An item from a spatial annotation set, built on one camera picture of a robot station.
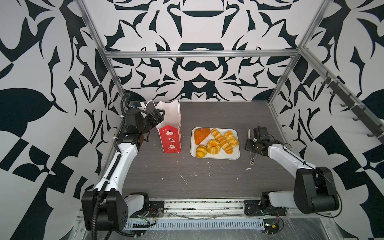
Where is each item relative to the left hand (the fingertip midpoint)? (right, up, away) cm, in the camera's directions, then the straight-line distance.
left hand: (160, 111), depth 78 cm
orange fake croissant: (+22, -14, +19) cm, 32 cm away
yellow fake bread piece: (+22, -23, +13) cm, 35 cm away
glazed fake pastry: (+41, -16, +18) cm, 47 cm away
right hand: (+52, -19, +12) cm, 57 cm away
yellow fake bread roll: (+30, -21, +14) cm, 39 cm away
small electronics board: (+54, -54, -7) cm, 77 cm away
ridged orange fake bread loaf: (+38, -21, +16) cm, 46 cm away
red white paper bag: (+5, -9, -2) cm, 11 cm away
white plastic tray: (+17, -21, +18) cm, 33 cm away
